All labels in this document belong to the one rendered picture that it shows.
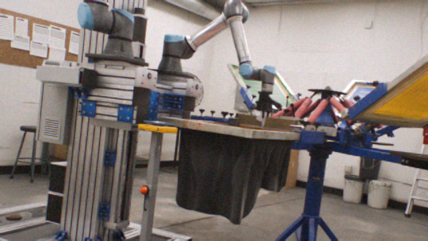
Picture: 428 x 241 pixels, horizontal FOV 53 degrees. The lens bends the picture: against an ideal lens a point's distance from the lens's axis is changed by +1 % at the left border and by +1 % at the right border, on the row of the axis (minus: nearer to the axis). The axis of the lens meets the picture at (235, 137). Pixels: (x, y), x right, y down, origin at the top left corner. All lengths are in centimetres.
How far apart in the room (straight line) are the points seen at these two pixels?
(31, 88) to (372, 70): 470
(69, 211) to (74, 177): 20
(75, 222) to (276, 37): 556
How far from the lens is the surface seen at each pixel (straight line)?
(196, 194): 222
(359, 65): 678
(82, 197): 255
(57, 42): 601
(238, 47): 248
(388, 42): 672
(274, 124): 250
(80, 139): 255
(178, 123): 216
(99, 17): 216
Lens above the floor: 105
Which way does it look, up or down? 3 degrees down
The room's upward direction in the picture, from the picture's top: 7 degrees clockwise
